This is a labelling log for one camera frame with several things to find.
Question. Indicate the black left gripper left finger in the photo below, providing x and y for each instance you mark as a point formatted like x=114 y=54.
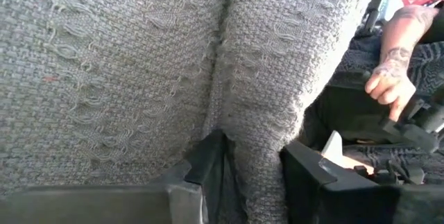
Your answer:
x=104 y=206

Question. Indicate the beige woven towel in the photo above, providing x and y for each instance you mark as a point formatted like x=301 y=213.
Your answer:
x=121 y=61

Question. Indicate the blue-grey patterned blanket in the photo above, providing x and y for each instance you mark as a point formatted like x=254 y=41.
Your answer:
x=430 y=64

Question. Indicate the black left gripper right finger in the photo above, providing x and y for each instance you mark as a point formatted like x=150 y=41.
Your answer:
x=329 y=203

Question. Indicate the person's forearm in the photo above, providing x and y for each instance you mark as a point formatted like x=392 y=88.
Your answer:
x=402 y=33

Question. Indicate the person's hand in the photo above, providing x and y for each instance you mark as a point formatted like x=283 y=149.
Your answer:
x=388 y=88

